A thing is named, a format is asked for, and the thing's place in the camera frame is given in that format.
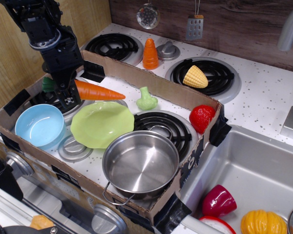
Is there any steel sink basin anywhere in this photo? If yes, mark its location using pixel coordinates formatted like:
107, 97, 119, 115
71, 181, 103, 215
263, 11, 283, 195
180, 126, 293, 233

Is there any black burner coil front right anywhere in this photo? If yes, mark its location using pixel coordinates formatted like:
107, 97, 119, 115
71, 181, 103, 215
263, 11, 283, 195
134, 111, 192, 162

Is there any light blue plastic bowl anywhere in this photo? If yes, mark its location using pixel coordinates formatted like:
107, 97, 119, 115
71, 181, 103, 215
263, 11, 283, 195
14, 104, 66, 150

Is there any red rimmed white plate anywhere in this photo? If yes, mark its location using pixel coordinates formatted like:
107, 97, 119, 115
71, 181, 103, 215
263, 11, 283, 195
199, 216, 236, 234

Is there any stainless steel pot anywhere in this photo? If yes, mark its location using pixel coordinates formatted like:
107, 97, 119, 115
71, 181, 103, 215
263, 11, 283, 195
102, 125, 180, 205

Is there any hanging metal spatula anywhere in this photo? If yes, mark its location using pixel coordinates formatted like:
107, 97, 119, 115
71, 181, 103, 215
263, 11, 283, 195
186, 0, 204, 41

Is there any orange cone toy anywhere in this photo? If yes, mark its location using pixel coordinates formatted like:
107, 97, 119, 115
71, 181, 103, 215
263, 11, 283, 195
143, 38, 159, 70

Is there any cardboard fence box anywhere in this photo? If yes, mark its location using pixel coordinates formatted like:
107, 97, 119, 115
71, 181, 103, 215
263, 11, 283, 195
0, 51, 223, 222

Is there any yellow toy pumpkin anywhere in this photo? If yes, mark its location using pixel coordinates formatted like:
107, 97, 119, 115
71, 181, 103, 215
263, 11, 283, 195
240, 210, 287, 234

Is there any green toy broccoli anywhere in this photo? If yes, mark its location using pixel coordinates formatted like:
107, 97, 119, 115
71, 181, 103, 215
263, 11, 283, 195
136, 87, 158, 111

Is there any black burner coil back right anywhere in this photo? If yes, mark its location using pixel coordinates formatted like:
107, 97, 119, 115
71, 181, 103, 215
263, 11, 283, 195
170, 59, 237, 96

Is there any silver oven knob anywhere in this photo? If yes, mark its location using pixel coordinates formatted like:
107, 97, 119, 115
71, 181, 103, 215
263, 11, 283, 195
6, 152, 34, 179
91, 204, 127, 234

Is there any silver oven knob left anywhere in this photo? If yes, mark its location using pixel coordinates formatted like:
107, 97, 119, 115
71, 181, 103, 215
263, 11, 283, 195
6, 152, 34, 179

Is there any dark red plastic cup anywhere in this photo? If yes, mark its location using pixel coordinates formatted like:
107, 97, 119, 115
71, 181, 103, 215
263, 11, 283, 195
202, 184, 237, 217

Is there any silver stove knob top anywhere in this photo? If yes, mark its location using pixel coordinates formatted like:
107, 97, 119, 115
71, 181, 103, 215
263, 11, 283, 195
156, 41, 180, 61

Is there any yellow toy corn cob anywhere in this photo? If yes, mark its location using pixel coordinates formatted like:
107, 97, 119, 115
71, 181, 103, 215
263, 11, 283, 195
183, 65, 209, 88

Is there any orange toy carrot green top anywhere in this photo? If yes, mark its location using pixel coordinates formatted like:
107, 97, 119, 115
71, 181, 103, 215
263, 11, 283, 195
42, 77, 125, 100

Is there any silver faucet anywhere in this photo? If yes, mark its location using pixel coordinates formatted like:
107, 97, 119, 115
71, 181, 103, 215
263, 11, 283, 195
277, 10, 293, 51

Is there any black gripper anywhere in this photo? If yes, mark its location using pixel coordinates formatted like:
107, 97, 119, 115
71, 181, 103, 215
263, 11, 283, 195
40, 26, 83, 109

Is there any hanging round metal strainer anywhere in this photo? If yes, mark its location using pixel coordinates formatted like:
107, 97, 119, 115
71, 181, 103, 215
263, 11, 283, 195
136, 0, 161, 30

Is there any red toy strawberry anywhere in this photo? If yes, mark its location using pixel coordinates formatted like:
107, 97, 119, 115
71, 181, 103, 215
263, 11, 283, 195
189, 105, 215, 134

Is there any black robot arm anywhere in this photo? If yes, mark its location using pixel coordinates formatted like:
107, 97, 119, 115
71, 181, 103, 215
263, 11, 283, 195
0, 0, 84, 109

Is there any green plastic plate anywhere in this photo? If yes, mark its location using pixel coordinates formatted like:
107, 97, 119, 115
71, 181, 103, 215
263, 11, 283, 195
70, 101, 134, 149

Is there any silver oven knob right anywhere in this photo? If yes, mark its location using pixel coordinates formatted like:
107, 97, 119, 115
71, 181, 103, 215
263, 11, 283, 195
91, 204, 127, 234

